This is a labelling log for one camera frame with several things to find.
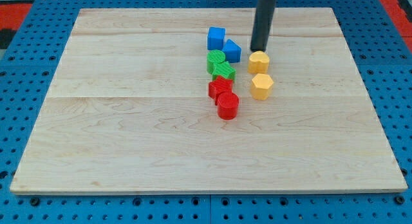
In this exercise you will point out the yellow hexagon block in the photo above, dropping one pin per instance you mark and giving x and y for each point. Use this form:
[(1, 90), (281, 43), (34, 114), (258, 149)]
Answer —
[(261, 86)]

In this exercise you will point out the blue triangle block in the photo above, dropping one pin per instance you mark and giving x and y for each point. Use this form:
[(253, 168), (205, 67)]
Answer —
[(232, 51)]

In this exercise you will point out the red cylinder block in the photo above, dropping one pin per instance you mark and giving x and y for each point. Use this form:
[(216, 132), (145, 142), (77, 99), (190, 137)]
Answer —
[(228, 103)]

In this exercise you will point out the light wooden board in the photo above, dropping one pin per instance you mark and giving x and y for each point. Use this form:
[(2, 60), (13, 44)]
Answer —
[(128, 111)]

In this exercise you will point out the green star block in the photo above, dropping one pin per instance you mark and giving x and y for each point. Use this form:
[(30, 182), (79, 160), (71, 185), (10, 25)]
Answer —
[(225, 70)]

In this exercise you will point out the red star block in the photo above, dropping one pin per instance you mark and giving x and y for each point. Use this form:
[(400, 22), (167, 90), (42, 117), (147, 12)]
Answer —
[(218, 86)]

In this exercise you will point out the yellow heart block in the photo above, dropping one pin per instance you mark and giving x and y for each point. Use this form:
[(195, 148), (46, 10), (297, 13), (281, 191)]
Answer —
[(258, 62)]

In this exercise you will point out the blue cube block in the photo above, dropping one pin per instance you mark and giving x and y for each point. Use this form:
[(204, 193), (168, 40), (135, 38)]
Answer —
[(216, 38)]

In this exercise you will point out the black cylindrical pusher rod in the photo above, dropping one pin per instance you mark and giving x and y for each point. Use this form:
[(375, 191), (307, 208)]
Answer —
[(262, 24)]

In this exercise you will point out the green cylinder block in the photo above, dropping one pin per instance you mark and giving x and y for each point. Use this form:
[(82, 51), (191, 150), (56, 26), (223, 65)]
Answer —
[(214, 57)]

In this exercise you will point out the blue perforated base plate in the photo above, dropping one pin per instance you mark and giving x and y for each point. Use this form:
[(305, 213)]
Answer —
[(27, 66)]

